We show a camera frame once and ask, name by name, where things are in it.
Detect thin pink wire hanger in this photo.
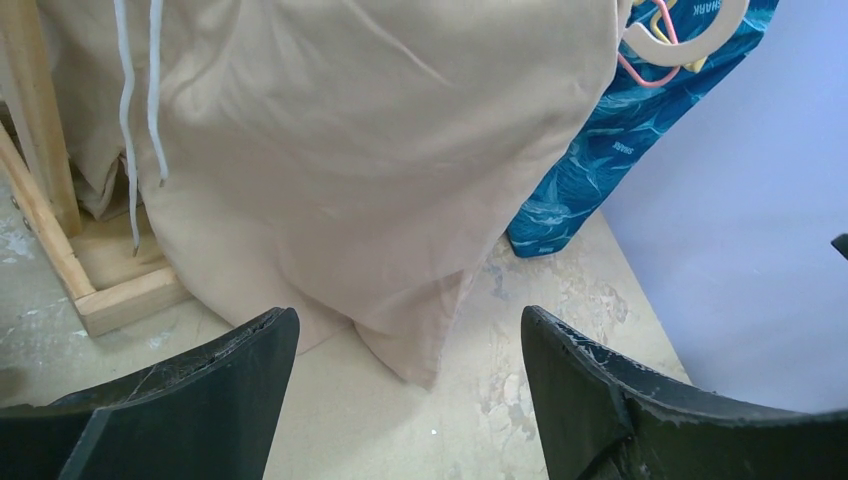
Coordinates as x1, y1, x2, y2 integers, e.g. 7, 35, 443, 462
618, 1, 680, 88

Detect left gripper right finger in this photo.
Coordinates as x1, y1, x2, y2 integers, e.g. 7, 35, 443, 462
521, 306, 847, 479

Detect beige plastic hanger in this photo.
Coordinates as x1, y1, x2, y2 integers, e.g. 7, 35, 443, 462
622, 0, 753, 69

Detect yellow wavy hanger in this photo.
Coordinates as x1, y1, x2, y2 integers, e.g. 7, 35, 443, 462
634, 0, 710, 74

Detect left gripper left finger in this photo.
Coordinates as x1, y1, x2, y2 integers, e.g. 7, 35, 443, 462
1, 308, 300, 479

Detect wooden clothes rack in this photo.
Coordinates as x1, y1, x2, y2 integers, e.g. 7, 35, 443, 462
1, 1, 190, 337

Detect beige drawstring shorts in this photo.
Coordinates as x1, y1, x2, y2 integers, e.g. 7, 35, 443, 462
38, 1, 631, 387

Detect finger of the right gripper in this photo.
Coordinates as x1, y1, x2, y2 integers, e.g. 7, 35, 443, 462
830, 233, 848, 259

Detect blue shark print shorts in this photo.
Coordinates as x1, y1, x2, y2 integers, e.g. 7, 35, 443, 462
507, 0, 777, 258

